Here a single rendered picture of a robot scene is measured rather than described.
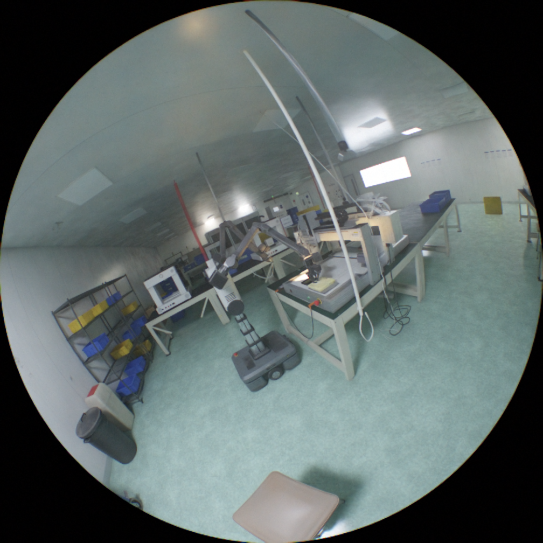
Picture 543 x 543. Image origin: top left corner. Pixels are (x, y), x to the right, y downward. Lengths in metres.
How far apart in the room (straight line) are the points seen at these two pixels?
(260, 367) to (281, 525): 1.45
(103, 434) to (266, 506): 1.78
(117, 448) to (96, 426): 0.36
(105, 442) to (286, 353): 2.24
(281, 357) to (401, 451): 1.39
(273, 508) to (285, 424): 0.91
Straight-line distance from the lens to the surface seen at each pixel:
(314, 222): 1.76
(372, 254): 1.50
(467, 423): 1.71
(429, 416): 1.66
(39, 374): 2.77
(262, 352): 2.03
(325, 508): 1.05
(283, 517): 1.09
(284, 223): 3.85
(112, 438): 2.50
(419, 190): 8.62
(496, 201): 6.54
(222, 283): 1.48
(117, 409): 2.94
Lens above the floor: 1.51
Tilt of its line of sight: 16 degrees down
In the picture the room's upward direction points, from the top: 23 degrees counter-clockwise
